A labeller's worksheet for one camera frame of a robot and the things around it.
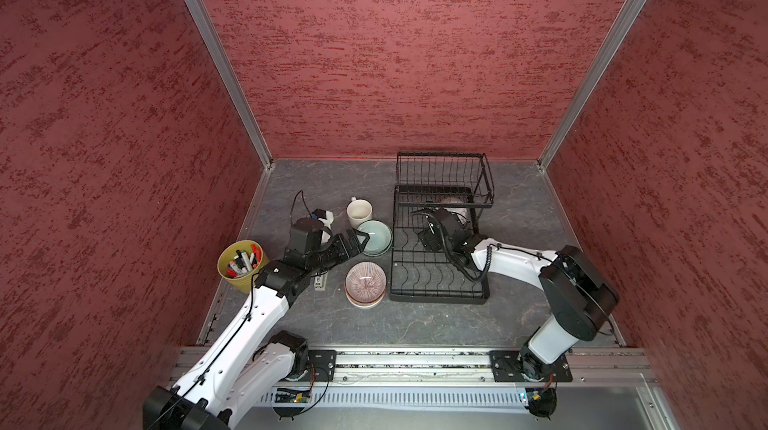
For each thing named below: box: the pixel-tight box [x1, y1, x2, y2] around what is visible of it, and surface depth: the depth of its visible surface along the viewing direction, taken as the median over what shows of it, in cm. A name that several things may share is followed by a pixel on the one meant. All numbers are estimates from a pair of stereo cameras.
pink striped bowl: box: [345, 261, 387, 303], surface depth 85 cm
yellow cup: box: [217, 240, 270, 294], surface depth 82 cm
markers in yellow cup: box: [226, 244, 261, 278], surface depth 83 cm
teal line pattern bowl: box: [356, 219, 393, 257], surface depth 94 cm
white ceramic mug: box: [346, 196, 373, 229], surface depth 97 cm
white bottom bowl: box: [346, 294, 385, 308], surface depth 80 cm
